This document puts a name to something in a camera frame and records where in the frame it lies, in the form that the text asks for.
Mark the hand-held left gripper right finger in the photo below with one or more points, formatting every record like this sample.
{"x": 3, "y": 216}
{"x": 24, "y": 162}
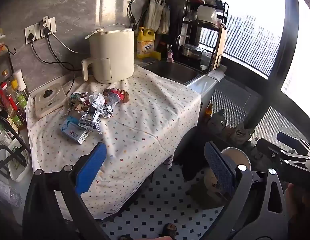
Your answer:
{"x": 219, "y": 170}

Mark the small foil wrapper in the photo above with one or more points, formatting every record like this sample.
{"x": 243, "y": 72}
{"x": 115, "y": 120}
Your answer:
{"x": 78, "y": 97}

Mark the small pink bottle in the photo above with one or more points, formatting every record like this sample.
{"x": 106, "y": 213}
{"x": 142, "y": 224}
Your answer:
{"x": 170, "y": 55}

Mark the orange bottle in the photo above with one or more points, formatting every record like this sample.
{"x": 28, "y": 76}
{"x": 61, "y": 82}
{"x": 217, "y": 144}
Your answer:
{"x": 208, "y": 111}

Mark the white window blind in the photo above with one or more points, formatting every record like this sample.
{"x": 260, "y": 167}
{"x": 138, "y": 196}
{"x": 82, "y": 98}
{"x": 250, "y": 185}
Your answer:
{"x": 277, "y": 122}
{"x": 244, "y": 40}

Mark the white wall sockets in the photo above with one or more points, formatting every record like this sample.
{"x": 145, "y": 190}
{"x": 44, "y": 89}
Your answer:
{"x": 52, "y": 25}

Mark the blue white cardboard box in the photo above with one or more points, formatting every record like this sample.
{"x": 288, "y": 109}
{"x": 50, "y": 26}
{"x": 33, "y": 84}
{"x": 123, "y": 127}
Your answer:
{"x": 72, "y": 130}

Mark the small white kitchen scale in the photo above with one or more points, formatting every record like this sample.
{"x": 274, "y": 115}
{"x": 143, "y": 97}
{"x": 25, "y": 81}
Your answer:
{"x": 53, "y": 103}

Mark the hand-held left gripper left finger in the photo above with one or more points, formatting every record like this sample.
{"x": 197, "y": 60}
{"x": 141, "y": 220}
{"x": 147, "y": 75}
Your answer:
{"x": 91, "y": 170}

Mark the white laundry detergent bottle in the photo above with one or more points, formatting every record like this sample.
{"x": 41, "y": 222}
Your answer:
{"x": 218, "y": 121}

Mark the cream air fryer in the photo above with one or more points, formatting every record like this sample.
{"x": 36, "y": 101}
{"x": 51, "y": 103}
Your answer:
{"x": 112, "y": 55}

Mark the white counter cloth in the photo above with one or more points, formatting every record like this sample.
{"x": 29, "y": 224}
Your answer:
{"x": 216, "y": 75}

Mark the brown wrapper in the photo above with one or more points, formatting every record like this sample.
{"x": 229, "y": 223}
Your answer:
{"x": 125, "y": 96}

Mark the yellow detergent bottle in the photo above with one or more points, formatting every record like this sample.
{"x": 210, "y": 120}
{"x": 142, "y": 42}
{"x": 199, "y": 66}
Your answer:
{"x": 145, "y": 45}

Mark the white bowl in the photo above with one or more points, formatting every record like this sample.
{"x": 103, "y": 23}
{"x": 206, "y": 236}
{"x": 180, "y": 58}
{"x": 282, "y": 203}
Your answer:
{"x": 207, "y": 12}

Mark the row of condiment bottles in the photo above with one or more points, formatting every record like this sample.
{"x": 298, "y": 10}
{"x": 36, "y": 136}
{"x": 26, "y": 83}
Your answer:
{"x": 10, "y": 100}

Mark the floral print tablecloth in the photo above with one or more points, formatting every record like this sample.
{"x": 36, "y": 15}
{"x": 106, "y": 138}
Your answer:
{"x": 145, "y": 120}

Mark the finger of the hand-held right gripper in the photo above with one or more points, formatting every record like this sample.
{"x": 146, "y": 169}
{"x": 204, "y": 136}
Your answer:
{"x": 289, "y": 141}
{"x": 267, "y": 146}

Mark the hanging plastic bags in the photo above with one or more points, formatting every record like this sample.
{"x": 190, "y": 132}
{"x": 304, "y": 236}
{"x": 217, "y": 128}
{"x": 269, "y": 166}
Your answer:
{"x": 155, "y": 15}

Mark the red white wrapper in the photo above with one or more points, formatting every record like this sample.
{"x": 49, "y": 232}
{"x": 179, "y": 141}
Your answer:
{"x": 112, "y": 94}

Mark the person's foot in black sandal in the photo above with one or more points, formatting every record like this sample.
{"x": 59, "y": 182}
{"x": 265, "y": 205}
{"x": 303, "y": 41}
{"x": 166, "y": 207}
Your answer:
{"x": 170, "y": 230}

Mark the grey cabinet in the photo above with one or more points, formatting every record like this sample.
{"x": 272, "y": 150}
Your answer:
{"x": 199, "y": 86}

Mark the yellow sponge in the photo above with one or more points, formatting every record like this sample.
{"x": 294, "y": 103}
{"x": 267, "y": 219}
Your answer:
{"x": 156, "y": 55}

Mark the black dish rack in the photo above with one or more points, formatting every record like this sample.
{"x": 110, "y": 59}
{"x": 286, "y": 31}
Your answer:
{"x": 183, "y": 30}

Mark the large wooden cutting board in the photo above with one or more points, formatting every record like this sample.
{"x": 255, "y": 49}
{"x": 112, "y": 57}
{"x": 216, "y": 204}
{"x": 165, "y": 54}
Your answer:
{"x": 219, "y": 47}

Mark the silver foil packet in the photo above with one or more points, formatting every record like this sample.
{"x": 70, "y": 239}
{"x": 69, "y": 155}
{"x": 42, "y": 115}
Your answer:
{"x": 95, "y": 116}

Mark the steel sink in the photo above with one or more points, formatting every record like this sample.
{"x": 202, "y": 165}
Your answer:
{"x": 175, "y": 72}

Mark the person's right hand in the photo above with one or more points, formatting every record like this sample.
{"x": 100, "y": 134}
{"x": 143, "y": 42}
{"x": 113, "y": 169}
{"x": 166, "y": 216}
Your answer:
{"x": 298, "y": 200}

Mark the green white detergent bag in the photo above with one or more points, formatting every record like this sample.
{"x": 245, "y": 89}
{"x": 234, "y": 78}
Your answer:
{"x": 241, "y": 133}

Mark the steel pot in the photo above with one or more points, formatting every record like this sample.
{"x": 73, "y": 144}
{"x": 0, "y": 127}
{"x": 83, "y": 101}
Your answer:
{"x": 189, "y": 51}

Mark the white round trash bin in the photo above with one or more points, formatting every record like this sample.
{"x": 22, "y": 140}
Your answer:
{"x": 236, "y": 156}

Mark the white plastic container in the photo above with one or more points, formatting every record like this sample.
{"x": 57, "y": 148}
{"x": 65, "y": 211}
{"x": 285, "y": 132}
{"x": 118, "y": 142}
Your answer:
{"x": 18, "y": 172}

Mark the brown paper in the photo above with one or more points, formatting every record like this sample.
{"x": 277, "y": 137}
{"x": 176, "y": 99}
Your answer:
{"x": 77, "y": 106}

